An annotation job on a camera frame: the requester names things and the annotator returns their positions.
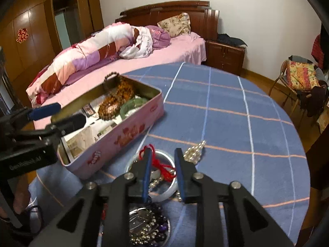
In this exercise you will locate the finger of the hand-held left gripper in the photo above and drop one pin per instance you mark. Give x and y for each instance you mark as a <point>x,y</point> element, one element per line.
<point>73,122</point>
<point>46,110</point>

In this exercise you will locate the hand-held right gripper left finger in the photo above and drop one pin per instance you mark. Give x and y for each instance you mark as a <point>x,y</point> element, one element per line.
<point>147,171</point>

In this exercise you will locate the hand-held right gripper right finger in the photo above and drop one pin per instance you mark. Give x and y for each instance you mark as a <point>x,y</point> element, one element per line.
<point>180,175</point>

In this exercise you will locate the white jade bangle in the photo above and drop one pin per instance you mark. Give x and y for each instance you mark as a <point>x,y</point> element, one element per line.
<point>169,195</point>

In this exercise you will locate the pink metal tin box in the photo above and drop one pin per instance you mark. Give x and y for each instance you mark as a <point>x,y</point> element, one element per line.
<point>123,139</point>

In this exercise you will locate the paper leaflets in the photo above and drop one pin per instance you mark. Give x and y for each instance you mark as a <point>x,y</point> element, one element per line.
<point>82,139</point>

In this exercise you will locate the person's leg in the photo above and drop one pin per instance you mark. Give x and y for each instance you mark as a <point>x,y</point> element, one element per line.
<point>21,195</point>

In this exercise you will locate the green jade bangle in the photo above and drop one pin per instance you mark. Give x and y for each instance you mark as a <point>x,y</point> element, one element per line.
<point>128,108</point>

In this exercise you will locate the blue checked tablecloth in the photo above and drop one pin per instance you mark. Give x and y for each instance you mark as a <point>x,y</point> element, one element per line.
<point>226,133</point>

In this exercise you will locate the pink patchwork quilt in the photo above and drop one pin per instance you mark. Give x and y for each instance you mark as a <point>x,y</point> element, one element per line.
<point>84,54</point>

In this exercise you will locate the red paper decoration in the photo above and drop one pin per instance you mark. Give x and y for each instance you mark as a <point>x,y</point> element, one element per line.
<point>21,35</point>

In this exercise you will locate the wooden wardrobe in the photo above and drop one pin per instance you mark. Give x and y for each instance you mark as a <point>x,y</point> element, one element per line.
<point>33,20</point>

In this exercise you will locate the white embroidered cloth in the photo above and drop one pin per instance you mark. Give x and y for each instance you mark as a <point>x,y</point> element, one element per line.
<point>138,47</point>

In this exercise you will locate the purple cloth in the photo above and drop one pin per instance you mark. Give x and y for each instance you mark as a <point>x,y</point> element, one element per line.
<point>160,37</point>

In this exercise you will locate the wooden nightstand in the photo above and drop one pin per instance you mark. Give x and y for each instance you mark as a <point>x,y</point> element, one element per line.
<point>225,56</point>

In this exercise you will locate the rattan chair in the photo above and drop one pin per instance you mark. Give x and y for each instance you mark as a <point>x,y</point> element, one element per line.
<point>280,79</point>

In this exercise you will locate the dark wooden desk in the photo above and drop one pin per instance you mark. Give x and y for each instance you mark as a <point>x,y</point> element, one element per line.
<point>320,154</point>

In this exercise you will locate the floral pillow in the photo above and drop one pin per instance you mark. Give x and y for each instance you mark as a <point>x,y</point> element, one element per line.
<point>176,24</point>

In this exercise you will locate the dark folded clothes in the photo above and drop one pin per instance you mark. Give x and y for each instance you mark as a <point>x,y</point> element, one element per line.
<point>231,40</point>

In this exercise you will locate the dark garment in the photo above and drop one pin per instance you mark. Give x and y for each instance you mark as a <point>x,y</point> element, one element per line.
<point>312,99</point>

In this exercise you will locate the wooden headboard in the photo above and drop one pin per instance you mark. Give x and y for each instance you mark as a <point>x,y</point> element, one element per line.
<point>180,9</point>

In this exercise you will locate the colourful patterned cushion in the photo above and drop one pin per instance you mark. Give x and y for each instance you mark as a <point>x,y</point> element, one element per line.
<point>302,76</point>

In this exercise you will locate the red hanging garment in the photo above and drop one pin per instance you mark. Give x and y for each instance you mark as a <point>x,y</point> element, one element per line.
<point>316,47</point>

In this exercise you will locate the black hanging coat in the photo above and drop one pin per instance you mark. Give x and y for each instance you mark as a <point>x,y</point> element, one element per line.
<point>325,46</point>

